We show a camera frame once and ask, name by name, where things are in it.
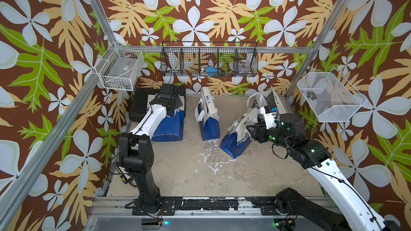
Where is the black plastic tool case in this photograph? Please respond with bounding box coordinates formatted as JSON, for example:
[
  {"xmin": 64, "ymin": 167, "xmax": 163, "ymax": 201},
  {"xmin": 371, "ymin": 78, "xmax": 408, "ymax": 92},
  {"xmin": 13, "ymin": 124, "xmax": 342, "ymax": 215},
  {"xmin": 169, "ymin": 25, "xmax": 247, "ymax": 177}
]
[{"xmin": 128, "ymin": 87, "xmax": 186, "ymax": 123}]

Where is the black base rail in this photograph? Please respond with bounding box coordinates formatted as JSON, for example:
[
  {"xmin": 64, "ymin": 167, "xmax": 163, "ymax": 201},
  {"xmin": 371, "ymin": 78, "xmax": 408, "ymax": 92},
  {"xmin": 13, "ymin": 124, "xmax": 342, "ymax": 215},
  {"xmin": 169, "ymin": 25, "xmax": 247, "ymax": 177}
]
[{"xmin": 125, "ymin": 196, "xmax": 287, "ymax": 217}]

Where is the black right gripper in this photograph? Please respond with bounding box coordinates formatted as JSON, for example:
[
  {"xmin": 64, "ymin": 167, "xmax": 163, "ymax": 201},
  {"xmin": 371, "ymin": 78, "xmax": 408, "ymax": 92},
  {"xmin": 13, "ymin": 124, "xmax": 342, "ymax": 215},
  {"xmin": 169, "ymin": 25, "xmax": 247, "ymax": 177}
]
[{"xmin": 246, "ymin": 122, "xmax": 293, "ymax": 153}]

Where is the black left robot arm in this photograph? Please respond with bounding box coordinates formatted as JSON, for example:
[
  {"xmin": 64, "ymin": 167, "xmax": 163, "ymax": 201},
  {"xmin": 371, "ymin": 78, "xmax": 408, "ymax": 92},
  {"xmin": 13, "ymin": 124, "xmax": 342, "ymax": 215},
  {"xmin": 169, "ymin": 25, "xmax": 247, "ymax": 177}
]
[{"xmin": 118, "ymin": 84, "xmax": 186, "ymax": 217}]

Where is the white mesh bin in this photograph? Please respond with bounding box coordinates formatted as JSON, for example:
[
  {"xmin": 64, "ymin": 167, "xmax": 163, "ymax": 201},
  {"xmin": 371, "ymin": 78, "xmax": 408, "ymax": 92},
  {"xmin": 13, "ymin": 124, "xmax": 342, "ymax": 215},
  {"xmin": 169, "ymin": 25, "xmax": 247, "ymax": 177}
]
[{"xmin": 297, "ymin": 68, "xmax": 367, "ymax": 123}]

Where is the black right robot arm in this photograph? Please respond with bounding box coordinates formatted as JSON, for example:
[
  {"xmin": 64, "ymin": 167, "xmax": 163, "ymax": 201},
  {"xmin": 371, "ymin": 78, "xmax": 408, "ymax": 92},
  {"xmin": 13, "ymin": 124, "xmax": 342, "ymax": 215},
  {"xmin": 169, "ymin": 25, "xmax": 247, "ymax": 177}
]
[{"xmin": 246, "ymin": 113, "xmax": 400, "ymax": 231}]

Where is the narrow takeout bag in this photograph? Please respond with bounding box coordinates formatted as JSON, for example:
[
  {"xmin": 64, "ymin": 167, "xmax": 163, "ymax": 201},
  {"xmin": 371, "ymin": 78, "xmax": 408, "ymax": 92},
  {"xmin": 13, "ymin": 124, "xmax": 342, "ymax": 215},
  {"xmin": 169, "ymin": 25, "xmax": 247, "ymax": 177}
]
[{"xmin": 194, "ymin": 87, "xmax": 220, "ymax": 141}]

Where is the white wire basket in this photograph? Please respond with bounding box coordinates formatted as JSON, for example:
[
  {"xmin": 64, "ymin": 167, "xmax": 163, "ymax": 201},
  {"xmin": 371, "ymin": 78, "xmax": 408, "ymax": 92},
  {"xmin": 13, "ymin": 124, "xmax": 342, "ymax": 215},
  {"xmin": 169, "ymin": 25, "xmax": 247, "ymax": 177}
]
[{"xmin": 95, "ymin": 43, "xmax": 144, "ymax": 92}]

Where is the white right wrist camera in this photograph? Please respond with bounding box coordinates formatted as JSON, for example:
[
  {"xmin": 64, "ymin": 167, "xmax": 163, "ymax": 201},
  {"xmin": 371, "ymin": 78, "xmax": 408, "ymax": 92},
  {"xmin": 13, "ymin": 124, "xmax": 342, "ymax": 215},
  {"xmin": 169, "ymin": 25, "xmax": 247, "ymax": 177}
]
[{"xmin": 260, "ymin": 105, "xmax": 277, "ymax": 129}]

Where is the black wire basket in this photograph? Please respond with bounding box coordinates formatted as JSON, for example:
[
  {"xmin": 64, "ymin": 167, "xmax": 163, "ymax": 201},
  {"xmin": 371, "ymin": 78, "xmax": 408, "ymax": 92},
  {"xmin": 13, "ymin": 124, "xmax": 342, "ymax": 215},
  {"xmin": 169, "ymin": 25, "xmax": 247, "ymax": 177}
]
[{"xmin": 159, "ymin": 41, "xmax": 259, "ymax": 77}]

